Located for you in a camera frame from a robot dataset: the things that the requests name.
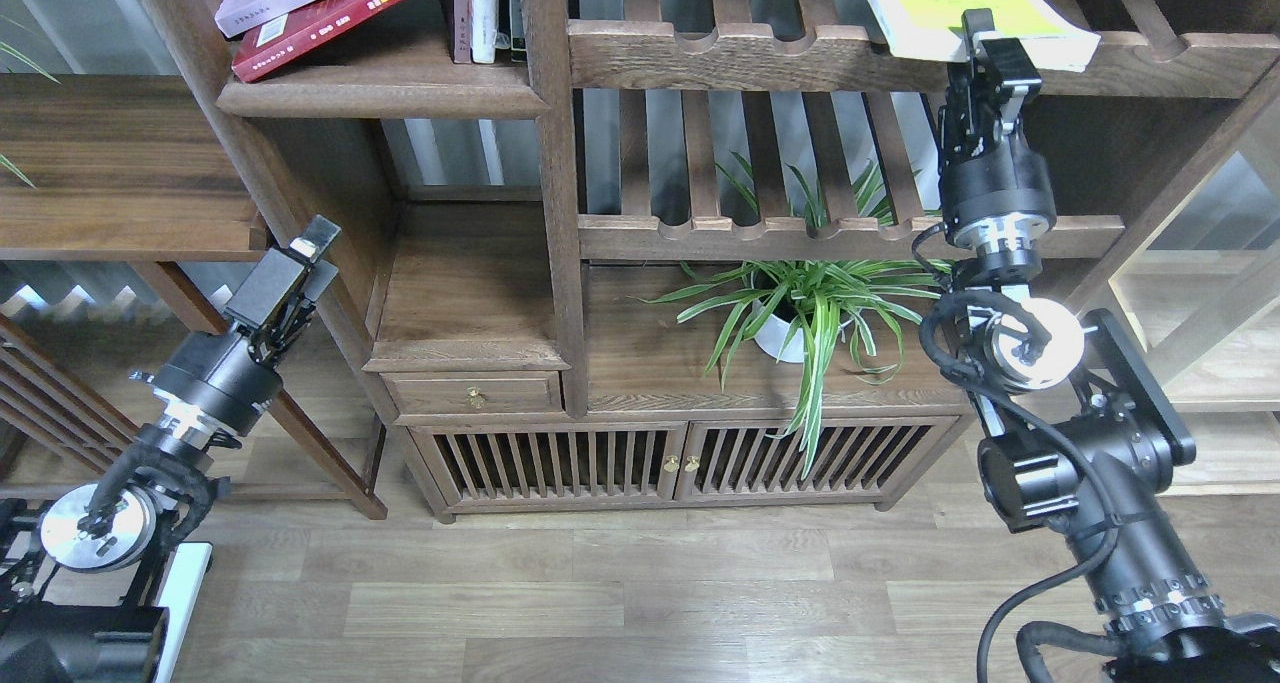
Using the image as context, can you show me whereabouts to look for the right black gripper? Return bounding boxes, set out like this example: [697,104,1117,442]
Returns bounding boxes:
[938,8,1057,247]

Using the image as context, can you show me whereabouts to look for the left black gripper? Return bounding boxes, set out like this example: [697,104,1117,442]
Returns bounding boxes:
[131,215,340,440]

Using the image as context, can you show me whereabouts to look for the yellow green book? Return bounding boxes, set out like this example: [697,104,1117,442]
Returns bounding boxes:
[868,0,1100,72]

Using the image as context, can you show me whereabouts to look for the red cover book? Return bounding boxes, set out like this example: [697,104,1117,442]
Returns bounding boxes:
[230,0,402,83]

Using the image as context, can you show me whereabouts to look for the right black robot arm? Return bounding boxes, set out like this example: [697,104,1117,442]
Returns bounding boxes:
[919,9,1277,682]

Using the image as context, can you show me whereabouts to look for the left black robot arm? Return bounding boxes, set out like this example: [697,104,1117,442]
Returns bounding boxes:
[3,215,340,682]

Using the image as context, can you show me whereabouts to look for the light wooden shelf rack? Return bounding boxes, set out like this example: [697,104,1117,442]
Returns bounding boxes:
[1028,91,1279,495]

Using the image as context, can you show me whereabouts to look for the brass drawer knob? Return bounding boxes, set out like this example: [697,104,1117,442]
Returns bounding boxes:
[466,388,486,411]

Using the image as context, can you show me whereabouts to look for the green spider plant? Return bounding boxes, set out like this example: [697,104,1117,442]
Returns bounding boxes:
[645,153,1014,480]

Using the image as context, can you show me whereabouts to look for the white plant pot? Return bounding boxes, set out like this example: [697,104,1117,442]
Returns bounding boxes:
[751,301,806,365]

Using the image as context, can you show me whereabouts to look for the dark green upright book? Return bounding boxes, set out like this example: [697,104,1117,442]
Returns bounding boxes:
[508,0,529,63]

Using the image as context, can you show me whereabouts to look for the white bar on floor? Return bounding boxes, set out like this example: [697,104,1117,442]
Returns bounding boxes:
[155,541,214,682]

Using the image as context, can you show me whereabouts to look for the dark brown upright book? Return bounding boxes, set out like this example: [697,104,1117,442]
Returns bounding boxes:
[451,0,472,64]

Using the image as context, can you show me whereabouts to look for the dark wooden bookshelf cabinet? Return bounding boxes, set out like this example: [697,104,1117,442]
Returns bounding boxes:
[120,0,1280,524]

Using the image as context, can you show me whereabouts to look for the white upright book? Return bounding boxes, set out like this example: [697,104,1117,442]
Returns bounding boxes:
[470,0,499,65]

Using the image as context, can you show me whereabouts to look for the green leaves at left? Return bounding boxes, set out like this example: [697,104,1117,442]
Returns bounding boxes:
[1,40,61,191]

